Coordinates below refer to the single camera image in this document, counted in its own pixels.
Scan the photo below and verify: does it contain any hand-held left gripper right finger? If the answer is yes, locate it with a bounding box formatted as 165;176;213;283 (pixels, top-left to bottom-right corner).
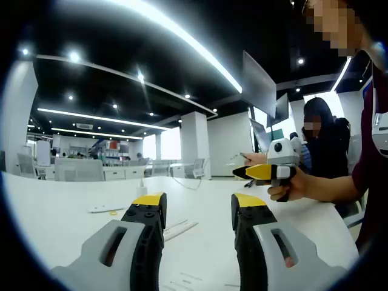
230;193;349;291

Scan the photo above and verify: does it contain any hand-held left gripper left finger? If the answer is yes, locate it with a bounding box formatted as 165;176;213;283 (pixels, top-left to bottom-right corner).
50;192;167;291

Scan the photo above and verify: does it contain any person's right hand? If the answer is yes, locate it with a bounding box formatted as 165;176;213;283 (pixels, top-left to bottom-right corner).
267;168;309;202

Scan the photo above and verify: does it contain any tilted desk monitor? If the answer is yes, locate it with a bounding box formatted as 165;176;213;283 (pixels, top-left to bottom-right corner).
249;118;271;153

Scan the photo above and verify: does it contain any small hanging screen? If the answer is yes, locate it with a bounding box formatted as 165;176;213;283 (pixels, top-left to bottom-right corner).
266;92;290;129

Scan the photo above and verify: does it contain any white bottle on table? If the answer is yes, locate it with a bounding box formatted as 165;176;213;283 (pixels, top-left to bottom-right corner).
135;178;149;198

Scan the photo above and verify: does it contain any white mesh office chair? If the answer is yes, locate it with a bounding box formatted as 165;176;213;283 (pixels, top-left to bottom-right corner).
184;158;206;180
53;158;105;182
16;153;39;180

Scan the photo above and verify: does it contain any white square pillar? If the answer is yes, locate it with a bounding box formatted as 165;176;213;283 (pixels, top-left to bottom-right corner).
181;111;212;180

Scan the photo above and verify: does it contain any white drawer cabinet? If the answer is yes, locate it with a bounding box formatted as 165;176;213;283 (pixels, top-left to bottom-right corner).
102;167;146;181

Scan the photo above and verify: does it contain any large hanging screen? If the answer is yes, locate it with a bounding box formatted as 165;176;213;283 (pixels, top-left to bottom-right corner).
242;50;278;119

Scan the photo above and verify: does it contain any grey office chair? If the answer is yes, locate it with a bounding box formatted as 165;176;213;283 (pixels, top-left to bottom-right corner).
338;200;367;229

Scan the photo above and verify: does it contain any maroon shirt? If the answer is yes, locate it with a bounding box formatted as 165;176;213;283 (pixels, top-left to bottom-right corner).
351;50;388;254

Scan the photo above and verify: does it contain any long ceiling light strip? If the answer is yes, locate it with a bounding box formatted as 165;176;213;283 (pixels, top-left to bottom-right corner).
110;0;244;94

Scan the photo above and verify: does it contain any white cable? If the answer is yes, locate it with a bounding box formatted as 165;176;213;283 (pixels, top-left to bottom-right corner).
172;176;210;191

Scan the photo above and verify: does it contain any white neck strap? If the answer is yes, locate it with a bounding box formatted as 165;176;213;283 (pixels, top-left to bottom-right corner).
370;60;380;116

